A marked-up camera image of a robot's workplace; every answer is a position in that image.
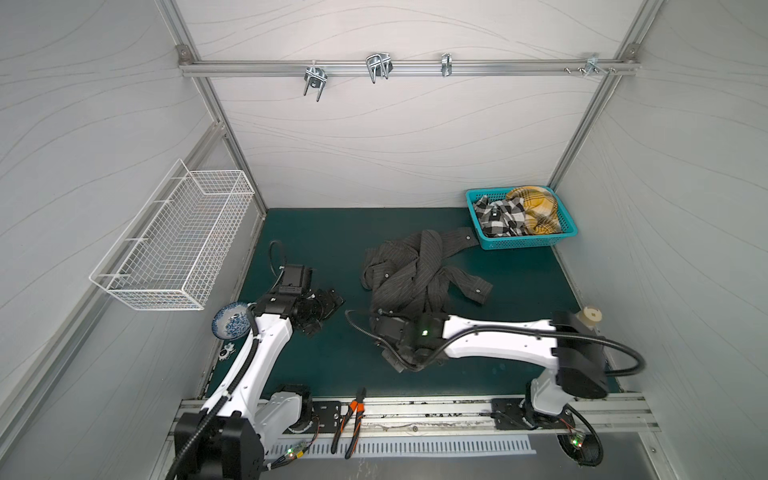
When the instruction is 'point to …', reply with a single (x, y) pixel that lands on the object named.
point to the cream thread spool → (590, 317)
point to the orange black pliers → (355, 407)
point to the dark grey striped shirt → (406, 275)
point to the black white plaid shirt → (502, 218)
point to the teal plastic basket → (513, 243)
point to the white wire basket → (174, 248)
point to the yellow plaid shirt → (542, 216)
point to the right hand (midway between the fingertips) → (404, 334)
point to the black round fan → (585, 449)
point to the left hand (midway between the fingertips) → (341, 303)
